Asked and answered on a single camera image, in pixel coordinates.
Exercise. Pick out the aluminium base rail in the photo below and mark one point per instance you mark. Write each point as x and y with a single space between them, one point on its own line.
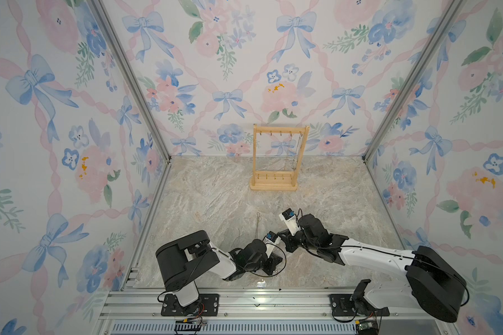
240 311

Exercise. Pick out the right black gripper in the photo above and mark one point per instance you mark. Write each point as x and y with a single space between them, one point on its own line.
286 236

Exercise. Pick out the wooden jewelry display stand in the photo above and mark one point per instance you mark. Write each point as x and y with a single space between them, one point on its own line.
277 157

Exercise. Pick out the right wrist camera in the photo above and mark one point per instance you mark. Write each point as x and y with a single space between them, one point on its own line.
290 220

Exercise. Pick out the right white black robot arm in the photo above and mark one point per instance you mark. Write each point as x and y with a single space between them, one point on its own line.
422 278

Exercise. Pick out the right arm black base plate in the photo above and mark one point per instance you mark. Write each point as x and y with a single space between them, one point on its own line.
346 305

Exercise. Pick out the right aluminium corner post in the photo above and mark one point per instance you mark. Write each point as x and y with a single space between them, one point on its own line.
443 26

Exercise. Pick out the aluminium corner post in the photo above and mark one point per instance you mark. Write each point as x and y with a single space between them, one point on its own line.
101 16
443 26

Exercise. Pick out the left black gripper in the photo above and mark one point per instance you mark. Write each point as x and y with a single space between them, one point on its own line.
272 263

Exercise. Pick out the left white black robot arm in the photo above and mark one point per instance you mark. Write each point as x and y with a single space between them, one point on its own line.
183 261

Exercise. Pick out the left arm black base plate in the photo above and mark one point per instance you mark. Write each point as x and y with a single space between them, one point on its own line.
205 305

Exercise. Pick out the left aluminium corner post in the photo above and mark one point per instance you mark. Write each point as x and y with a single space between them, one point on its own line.
101 16

